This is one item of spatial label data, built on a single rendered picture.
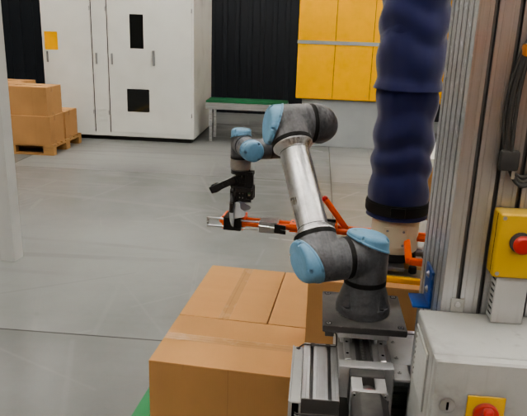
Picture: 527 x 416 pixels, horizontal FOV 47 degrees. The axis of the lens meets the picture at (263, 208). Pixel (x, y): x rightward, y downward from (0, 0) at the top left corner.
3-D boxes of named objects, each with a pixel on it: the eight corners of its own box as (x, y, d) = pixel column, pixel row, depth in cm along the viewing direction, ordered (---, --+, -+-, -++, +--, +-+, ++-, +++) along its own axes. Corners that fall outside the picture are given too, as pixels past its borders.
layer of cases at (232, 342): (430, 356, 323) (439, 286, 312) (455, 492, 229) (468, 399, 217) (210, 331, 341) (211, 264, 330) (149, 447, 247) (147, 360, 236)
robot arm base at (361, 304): (392, 323, 164) (396, 290, 161) (336, 319, 165) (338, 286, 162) (387, 300, 178) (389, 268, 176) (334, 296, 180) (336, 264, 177)
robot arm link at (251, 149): (275, 140, 212) (264, 134, 222) (243, 141, 208) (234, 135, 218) (274, 163, 214) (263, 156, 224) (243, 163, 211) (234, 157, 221)
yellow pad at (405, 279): (439, 276, 221) (440, 263, 219) (441, 288, 211) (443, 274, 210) (344, 267, 226) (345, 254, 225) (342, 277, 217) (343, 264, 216)
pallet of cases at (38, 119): (82, 142, 918) (78, 81, 892) (53, 156, 821) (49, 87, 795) (4, 138, 928) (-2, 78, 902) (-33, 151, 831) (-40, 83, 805)
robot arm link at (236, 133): (234, 130, 218) (228, 126, 226) (233, 161, 221) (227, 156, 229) (255, 130, 220) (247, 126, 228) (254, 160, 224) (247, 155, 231)
